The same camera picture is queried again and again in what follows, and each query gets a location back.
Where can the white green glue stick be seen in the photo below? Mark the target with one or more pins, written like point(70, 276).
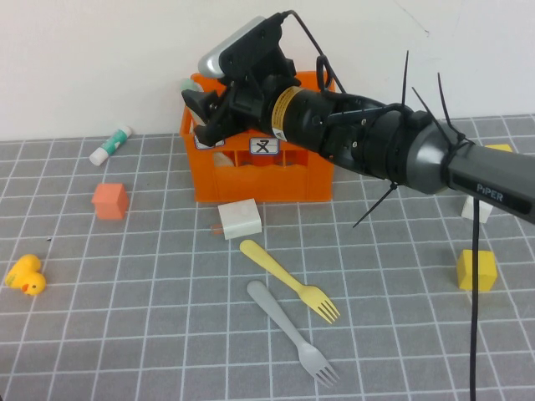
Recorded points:
point(110, 145)

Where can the yellow plastic fork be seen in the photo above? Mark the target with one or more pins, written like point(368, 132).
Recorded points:
point(271, 267)

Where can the grey plastic fork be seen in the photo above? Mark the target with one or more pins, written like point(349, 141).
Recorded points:
point(271, 309)

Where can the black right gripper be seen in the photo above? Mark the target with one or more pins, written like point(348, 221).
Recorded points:
point(251, 106)

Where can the salmon foam block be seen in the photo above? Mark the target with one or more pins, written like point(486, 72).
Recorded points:
point(109, 202)

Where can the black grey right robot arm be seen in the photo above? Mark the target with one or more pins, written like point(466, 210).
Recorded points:
point(397, 150)

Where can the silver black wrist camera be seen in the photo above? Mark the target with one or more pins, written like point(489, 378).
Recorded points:
point(246, 42)

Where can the white charger plug adapter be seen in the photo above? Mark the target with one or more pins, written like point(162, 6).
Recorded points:
point(241, 219)

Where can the yellow rubber duck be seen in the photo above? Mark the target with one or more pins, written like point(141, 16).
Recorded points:
point(27, 275)

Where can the light green plastic spoon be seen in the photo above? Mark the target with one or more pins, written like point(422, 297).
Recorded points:
point(189, 84)

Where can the black zip tie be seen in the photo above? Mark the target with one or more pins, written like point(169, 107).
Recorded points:
point(444, 104)
point(374, 206)
point(423, 103)
point(405, 79)

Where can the orange plastic cutlery holder crate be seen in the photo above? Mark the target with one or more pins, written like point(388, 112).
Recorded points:
point(259, 184)

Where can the grey white-grid tablecloth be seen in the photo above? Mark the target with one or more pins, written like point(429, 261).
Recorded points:
point(146, 334)

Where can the yellow foam cube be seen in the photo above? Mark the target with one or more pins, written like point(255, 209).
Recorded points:
point(499, 148)
point(488, 271)

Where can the white foam cube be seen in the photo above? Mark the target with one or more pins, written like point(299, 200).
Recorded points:
point(485, 215)

